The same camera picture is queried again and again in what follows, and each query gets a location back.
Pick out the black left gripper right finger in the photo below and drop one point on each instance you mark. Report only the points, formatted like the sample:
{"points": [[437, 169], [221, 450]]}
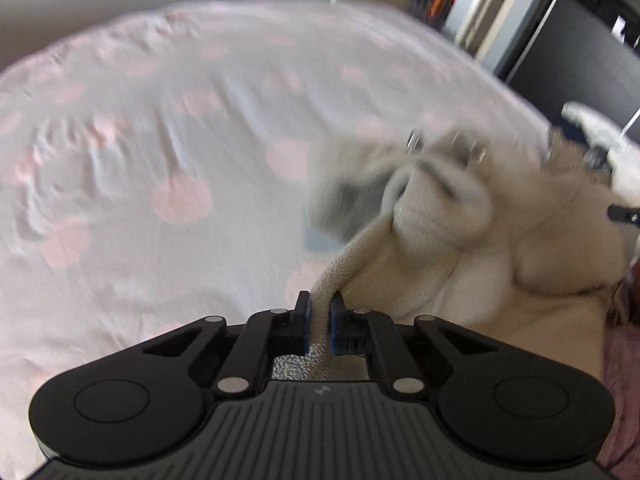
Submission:
{"points": [[343, 328]]}

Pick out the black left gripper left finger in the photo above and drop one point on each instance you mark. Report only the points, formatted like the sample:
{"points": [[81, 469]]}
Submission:
{"points": [[301, 322]]}

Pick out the beige fleece zip jacket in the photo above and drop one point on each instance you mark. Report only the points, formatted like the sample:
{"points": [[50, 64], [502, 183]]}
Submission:
{"points": [[467, 230]]}

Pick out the white gloved right hand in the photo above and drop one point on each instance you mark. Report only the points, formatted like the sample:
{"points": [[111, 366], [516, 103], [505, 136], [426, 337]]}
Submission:
{"points": [[623, 154]]}

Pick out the pink knitted sleeve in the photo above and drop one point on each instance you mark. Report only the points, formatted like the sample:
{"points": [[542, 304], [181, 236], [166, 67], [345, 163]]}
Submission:
{"points": [[620, 454]]}

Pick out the orange chair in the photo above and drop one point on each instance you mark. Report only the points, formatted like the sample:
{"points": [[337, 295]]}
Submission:
{"points": [[438, 10]]}

